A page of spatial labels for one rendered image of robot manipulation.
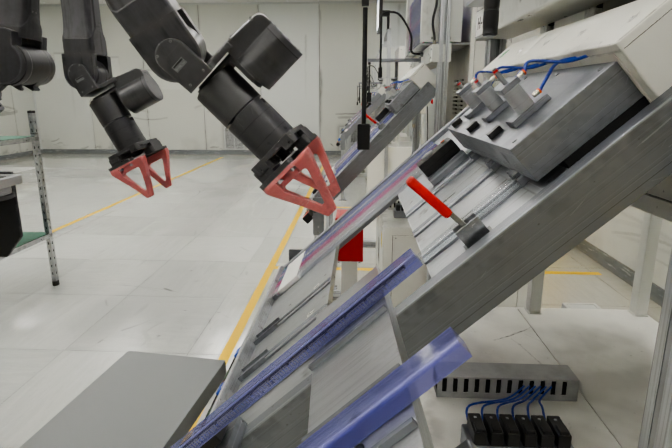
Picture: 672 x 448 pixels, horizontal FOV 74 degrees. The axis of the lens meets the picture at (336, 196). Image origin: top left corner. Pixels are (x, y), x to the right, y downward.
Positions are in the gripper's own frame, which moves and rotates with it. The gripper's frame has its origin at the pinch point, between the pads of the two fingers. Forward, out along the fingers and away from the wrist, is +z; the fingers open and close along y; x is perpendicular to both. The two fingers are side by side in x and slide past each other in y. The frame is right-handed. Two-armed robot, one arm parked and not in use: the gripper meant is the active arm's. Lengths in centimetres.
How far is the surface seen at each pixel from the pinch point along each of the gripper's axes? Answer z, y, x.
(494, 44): 8, 61, -42
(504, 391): 52, 21, 7
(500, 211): 14.7, -2.7, -13.7
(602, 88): 10.6, -5.6, -29.3
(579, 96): 9.6, -5.7, -27.2
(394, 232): 47, 134, 20
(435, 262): 14.3, -2.5, -4.0
